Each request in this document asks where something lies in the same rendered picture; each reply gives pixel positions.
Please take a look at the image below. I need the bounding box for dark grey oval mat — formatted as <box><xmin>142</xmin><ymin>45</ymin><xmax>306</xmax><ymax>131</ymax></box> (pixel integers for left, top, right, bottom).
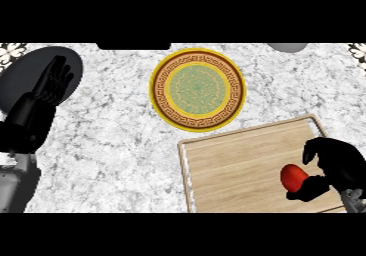
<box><xmin>0</xmin><ymin>45</ymin><xmax>84</xmax><ymax>115</ymax></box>

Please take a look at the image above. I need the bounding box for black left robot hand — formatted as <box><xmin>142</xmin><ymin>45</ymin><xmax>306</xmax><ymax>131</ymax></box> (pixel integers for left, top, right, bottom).
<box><xmin>0</xmin><ymin>55</ymin><xmax>75</xmax><ymax>155</ymax></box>

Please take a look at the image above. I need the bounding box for grey round object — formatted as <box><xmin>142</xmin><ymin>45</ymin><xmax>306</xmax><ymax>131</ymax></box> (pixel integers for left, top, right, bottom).
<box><xmin>266</xmin><ymin>42</ymin><xmax>310</xmax><ymax>54</ymax></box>

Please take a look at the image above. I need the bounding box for red tomato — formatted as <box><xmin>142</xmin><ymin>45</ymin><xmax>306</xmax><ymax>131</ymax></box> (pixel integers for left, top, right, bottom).
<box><xmin>279</xmin><ymin>163</ymin><xmax>310</xmax><ymax>194</ymax></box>

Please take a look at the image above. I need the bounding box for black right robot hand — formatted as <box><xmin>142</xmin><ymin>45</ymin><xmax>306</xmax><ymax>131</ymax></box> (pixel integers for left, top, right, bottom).
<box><xmin>285</xmin><ymin>136</ymin><xmax>366</xmax><ymax>203</ymax></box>

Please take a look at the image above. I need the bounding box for black appliance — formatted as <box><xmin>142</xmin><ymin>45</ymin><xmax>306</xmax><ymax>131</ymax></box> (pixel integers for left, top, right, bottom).
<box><xmin>96</xmin><ymin>42</ymin><xmax>173</xmax><ymax>51</ymax></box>

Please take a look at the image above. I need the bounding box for yellow patterned plate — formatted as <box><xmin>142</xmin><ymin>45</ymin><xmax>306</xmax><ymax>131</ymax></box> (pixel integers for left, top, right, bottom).
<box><xmin>149</xmin><ymin>47</ymin><xmax>248</xmax><ymax>133</ymax></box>

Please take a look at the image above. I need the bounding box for black white patterned tile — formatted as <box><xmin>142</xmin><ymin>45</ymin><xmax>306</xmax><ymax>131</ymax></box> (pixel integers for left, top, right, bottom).
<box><xmin>347</xmin><ymin>42</ymin><xmax>366</xmax><ymax>86</ymax></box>
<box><xmin>0</xmin><ymin>42</ymin><xmax>30</xmax><ymax>76</ymax></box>

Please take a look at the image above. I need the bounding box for pale wooden tray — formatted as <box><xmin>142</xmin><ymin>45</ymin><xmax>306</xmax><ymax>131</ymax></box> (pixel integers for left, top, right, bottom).
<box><xmin>177</xmin><ymin>113</ymin><xmax>348</xmax><ymax>214</ymax></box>

